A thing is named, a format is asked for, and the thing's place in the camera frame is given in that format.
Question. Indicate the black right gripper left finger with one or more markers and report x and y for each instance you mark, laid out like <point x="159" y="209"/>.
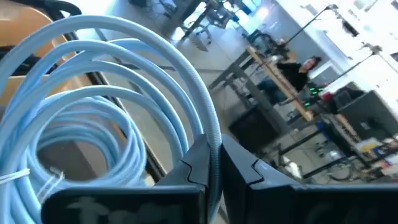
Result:
<point x="180" y="202"/>

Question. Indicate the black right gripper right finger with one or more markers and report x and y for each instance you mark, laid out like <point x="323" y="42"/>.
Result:
<point x="264" y="202"/>

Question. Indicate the black computer tower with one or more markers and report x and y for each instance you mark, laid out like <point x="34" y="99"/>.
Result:
<point x="255" y="130"/>

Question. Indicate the wooden top workbench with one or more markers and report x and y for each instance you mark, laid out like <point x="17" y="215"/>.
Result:
<point x="280" y="81"/>

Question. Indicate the person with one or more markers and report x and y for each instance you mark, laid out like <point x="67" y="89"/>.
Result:
<point x="293" y="74"/>

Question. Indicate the black equipment box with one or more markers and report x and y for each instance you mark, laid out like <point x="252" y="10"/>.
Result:
<point x="370" y="115"/>

